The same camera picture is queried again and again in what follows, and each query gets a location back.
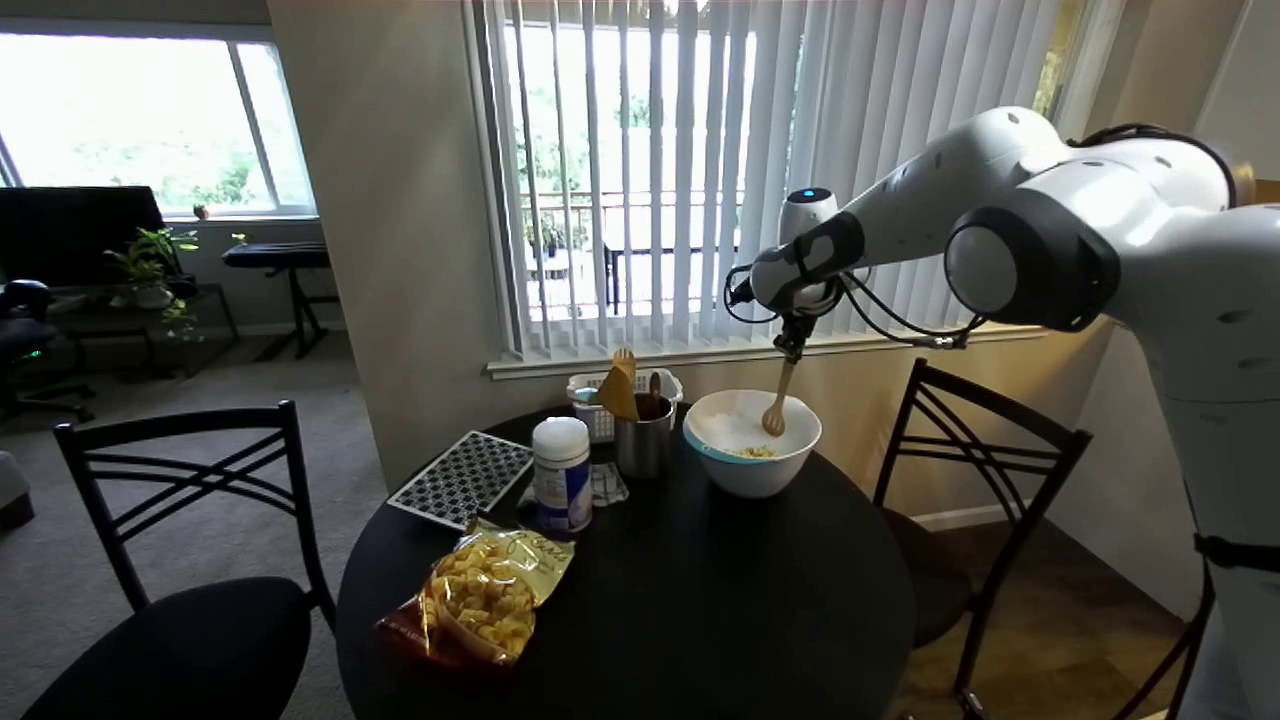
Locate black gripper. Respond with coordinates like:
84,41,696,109
772,311,817,364

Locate wooden spoon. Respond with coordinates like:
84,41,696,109
762,356,796,436

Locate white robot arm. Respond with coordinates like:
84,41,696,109
732,109,1280,720

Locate white mixing bowl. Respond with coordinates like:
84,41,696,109
683,388,826,501

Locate wooden spatula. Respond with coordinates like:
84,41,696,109
597,349,636,420

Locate metal utensil cup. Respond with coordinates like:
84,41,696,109
617,391,678,479

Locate vertical window blinds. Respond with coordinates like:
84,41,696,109
471,0,1063,359

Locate crumpled clear plastic wrap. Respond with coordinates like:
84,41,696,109
591,463,629,508

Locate white wipes canister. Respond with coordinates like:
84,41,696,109
532,417,591,536

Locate black chair by window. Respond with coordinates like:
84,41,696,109
872,359,1093,720

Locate round black table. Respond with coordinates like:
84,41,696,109
337,453,913,720

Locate checkered kitchen towel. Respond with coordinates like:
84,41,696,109
387,429,532,533

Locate bag of chips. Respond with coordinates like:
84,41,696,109
380,523,576,673

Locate black keyboard stand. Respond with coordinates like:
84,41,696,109
225,239,334,359

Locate black chair front left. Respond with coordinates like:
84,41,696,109
16,397,339,720

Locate potted plant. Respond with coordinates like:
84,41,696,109
108,230,202,342

